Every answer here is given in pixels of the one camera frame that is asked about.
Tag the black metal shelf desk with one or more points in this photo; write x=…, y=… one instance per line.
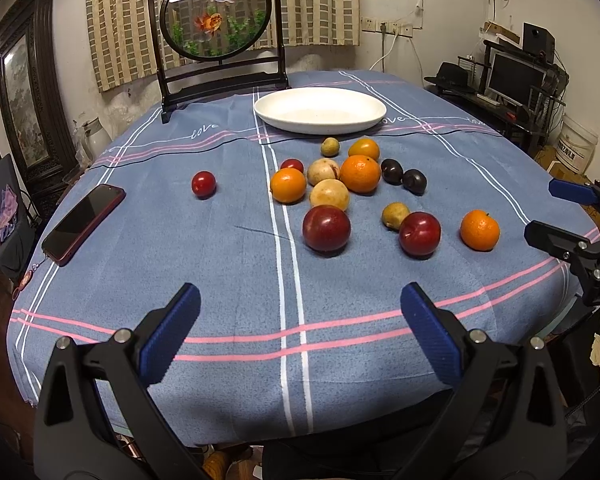
x=463, y=84

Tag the orange tangerine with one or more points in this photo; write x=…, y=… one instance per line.
x=479, y=231

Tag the white oval plate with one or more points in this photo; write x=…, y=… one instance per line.
x=320, y=111

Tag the red smartphone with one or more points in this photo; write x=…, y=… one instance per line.
x=73, y=230

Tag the red tomato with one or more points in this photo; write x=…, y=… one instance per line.
x=292, y=163
x=203, y=184

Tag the dark purple plum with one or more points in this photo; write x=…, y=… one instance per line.
x=414, y=181
x=391, y=171

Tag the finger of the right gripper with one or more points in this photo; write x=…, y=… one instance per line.
x=558, y=243
x=577, y=193

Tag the black speaker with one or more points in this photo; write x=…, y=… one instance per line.
x=538, y=42

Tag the blue striped tablecloth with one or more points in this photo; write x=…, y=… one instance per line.
x=288, y=341

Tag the beige passion fruit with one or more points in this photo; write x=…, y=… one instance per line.
x=330, y=192
x=322, y=169

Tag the small green-yellow fruit top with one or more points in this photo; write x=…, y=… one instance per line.
x=330, y=147

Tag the round goldfish screen on stand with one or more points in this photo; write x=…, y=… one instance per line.
x=206, y=48

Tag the large orange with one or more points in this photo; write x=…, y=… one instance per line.
x=360, y=174

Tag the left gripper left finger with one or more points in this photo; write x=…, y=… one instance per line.
x=73, y=436

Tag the small yellow-orange tomato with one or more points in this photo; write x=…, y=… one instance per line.
x=365, y=147

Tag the wall power strip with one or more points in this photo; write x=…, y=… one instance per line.
x=400, y=28

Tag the beige checked curtain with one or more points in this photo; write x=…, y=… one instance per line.
x=120, y=37

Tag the white kettle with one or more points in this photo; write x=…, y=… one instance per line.
x=95, y=138

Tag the computer monitor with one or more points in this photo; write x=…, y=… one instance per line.
x=514, y=79

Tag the white plastic bucket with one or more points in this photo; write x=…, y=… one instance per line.
x=575, y=145

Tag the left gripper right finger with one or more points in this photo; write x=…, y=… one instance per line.
x=504, y=419

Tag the large dark red plum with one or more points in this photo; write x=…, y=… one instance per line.
x=326, y=229

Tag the dark framed painting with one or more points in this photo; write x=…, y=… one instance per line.
x=33, y=115

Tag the small green-yellow fruit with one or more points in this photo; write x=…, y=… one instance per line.
x=393, y=215
x=330, y=147

